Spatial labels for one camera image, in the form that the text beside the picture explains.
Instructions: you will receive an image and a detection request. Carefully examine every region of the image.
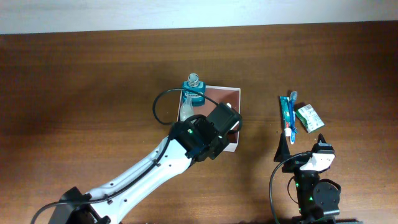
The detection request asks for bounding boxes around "teal mouthwash bottle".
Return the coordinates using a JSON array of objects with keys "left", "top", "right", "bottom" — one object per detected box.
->
[{"left": 182, "top": 73, "right": 206, "bottom": 107}]

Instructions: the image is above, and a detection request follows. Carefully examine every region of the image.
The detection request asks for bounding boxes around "white cardboard box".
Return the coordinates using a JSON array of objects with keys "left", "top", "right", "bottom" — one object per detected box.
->
[{"left": 172, "top": 85, "right": 241, "bottom": 156}]

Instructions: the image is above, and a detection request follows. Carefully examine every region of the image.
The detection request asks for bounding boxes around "green white soap packet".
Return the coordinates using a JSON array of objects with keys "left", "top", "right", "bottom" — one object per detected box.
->
[{"left": 296, "top": 104, "right": 325, "bottom": 133}]

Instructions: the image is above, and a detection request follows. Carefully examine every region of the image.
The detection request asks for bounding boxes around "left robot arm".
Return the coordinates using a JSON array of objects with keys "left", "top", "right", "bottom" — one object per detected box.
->
[{"left": 49, "top": 103, "right": 242, "bottom": 223}]

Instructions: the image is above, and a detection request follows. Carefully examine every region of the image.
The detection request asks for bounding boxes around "clear pump sanitizer bottle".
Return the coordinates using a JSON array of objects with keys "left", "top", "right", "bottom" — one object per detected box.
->
[{"left": 180, "top": 96, "right": 194, "bottom": 121}]

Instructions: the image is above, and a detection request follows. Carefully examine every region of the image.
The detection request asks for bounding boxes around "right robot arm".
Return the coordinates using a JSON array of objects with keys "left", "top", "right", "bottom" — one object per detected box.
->
[{"left": 269, "top": 133, "right": 341, "bottom": 223}]

